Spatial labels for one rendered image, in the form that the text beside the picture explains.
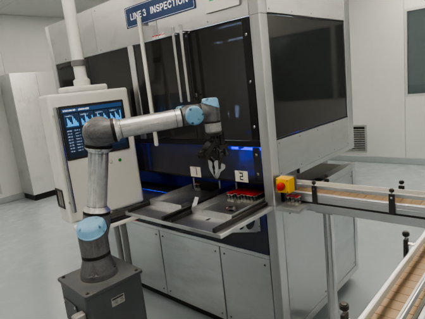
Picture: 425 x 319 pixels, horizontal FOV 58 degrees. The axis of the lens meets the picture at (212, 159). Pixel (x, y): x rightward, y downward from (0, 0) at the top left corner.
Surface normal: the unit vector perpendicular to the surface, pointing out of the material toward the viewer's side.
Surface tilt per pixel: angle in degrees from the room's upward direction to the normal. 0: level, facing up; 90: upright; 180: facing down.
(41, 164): 90
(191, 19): 90
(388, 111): 90
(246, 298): 90
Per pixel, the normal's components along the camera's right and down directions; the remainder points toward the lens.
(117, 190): 0.65, 0.07
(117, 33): -0.66, 0.22
